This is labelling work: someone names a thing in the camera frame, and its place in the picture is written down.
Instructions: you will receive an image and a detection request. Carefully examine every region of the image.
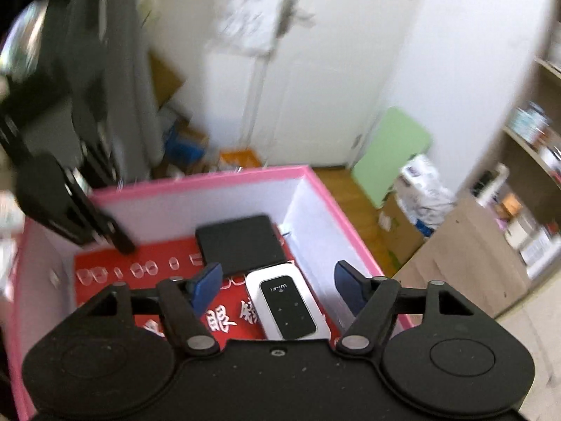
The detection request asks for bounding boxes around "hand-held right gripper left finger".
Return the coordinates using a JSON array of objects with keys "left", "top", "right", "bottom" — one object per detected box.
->
[{"left": 90, "top": 263, "right": 223, "bottom": 357}]

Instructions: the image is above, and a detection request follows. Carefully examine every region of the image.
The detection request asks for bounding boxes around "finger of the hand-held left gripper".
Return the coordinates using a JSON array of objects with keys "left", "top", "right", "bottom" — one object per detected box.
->
[{"left": 102, "top": 216, "right": 137, "bottom": 256}]

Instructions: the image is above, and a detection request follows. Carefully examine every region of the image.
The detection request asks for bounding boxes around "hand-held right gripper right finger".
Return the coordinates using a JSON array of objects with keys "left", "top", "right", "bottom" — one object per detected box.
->
[{"left": 334, "top": 261, "right": 476, "bottom": 356}]

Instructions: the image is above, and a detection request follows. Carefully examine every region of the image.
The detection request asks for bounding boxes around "white pocket router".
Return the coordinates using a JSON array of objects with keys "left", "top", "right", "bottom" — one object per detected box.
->
[{"left": 244, "top": 261, "right": 331, "bottom": 341}]

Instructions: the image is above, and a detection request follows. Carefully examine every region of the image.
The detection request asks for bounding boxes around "pink storage box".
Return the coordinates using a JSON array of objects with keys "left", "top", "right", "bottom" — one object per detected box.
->
[{"left": 9, "top": 164, "right": 415, "bottom": 419}]

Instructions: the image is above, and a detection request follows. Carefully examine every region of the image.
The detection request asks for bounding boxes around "row of clear plastic pads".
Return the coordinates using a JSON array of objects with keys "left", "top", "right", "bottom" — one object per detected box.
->
[{"left": 76, "top": 255, "right": 207, "bottom": 287}]

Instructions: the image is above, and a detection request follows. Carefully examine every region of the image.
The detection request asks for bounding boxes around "black flat case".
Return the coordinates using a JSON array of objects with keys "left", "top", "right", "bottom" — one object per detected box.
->
[{"left": 195, "top": 214, "right": 299, "bottom": 278}]

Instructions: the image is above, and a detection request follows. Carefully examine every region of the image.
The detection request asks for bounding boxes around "brown cardboard box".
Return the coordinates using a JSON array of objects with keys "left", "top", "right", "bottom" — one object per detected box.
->
[{"left": 378, "top": 193, "right": 426, "bottom": 268}]

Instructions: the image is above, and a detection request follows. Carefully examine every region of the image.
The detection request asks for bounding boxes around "blue container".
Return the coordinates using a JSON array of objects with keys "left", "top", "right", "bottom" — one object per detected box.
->
[{"left": 169, "top": 127, "right": 207, "bottom": 165}]

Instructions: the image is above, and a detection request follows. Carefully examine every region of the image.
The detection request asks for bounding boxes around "white plastic bag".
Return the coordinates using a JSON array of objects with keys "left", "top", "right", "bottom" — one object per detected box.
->
[{"left": 397, "top": 153, "right": 459, "bottom": 235}]

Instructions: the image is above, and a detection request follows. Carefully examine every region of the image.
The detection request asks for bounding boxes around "orange box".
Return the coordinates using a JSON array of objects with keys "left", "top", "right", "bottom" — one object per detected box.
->
[{"left": 219, "top": 149, "right": 264, "bottom": 172}]

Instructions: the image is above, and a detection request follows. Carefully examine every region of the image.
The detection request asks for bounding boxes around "wooden bookshelf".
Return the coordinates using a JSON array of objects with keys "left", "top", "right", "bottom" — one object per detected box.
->
[{"left": 392, "top": 0, "right": 561, "bottom": 319}]

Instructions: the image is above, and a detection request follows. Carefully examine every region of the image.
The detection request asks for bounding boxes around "flat cardboard piece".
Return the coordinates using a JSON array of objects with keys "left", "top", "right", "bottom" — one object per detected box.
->
[{"left": 149, "top": 50, "right": 187, "bottom": 110}]

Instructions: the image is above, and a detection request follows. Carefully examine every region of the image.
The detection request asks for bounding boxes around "white door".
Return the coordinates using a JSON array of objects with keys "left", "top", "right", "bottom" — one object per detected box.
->
[{"left": 204, "top": 0, "right": 395, "bottom": 168}]

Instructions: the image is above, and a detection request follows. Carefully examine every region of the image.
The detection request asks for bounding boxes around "white printed tote bag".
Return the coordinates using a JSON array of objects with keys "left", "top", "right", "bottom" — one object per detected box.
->
[{"left": 206, "top": 0, "right": 316, "bottom": 58}]

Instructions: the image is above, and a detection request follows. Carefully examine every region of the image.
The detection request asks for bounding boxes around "metal door handle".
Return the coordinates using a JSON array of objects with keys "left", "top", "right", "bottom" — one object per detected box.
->
[{"left": 276, "top": 0, "right": 316, "bottom": 36}]

